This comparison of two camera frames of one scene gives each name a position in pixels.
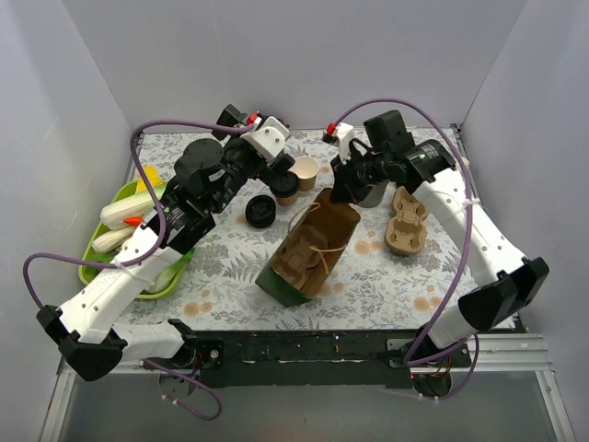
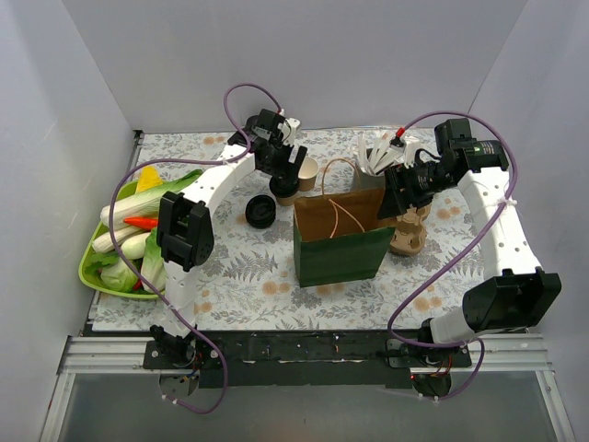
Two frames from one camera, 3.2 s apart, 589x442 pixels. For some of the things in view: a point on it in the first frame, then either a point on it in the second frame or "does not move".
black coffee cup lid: x=285 y=185 does not move
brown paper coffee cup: x=287 y=201 does not move
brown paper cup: x=306 y=168 does not move
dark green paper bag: x=301 y=267 → x=340 y=237
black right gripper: x=349 y=180 → x=396 y=194
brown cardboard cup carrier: x=406 y=233 does not move
